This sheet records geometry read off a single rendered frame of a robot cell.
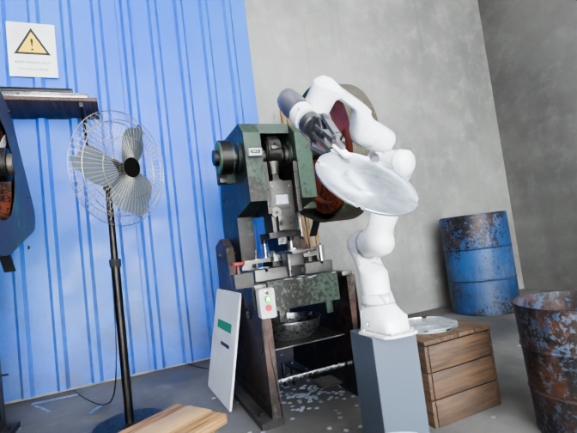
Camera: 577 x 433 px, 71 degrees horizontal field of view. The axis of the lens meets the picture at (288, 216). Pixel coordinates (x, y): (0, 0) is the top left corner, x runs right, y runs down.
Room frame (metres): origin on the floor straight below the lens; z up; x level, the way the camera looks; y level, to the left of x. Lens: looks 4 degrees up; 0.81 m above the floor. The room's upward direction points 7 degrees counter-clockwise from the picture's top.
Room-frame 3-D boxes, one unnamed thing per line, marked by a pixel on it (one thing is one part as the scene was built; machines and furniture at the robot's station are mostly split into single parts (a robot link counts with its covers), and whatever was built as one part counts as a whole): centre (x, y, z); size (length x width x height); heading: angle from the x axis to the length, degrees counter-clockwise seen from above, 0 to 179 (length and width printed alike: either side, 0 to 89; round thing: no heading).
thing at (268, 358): (2.31, 0.36, 0.45); 0.92 x 0.12 x 0.90; 23
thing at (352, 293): (2.52, -0.14, 0.45); 0.92 x 0.12 x 0.90; 23
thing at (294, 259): (2.12, -0.01, 0.72); 0.25 x 0.14 x 0.14; 23
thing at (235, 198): (2.42, 0.11, 0.83); 0.79 x 0.43 x 1.34; 23
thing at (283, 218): (2.25, 0.04, 1.04); 0.17 x 0.15 x 0.30; 23
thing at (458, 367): (1.95, -0.58, 0.18); 0.40 x 0.38 x 0.35; 24
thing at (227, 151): (2.21, 0.29, 1.31); 0.22 x 0.12 x 0.22; 23
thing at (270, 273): (2.28, 0.06, 0.68); 0.45 x 0.30 x 0.06; 113
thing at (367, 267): (1.60, -0.29, 0.71); 0.18 x 0.11 x 0.25; 17
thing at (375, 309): (1.53, -0.31, 0.52); 0.22 x 0.19 x 0.14; 18
